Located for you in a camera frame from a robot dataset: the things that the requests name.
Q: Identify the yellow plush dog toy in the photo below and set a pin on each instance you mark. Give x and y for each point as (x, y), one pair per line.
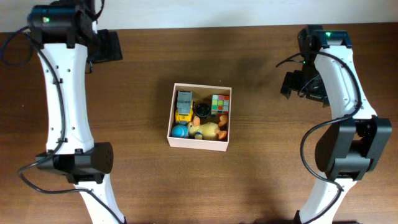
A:
(208, 131)

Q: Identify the open cardboard box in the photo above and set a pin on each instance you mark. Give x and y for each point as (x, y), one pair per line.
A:
(201, 94)

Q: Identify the yellow grey toy truck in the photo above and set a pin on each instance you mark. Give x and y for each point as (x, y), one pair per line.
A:
(184, 107)

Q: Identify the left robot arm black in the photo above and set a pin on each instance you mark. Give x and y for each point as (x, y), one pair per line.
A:
(70, 149)

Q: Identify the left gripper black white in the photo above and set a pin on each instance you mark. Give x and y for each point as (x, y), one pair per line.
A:
(116, 53)

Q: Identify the multicolour puzzle cube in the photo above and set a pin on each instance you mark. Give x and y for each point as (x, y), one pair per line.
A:
(220, 105)

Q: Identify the small black round cap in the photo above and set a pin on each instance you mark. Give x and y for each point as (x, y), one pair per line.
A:
(202, 110)

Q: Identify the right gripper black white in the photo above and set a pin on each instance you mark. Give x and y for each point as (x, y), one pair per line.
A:
(290, 83)

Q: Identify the blue ball toy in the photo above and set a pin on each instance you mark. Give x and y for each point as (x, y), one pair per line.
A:
(180, 131)

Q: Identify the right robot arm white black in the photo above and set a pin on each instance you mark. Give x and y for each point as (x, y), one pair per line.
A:
(340, 151)

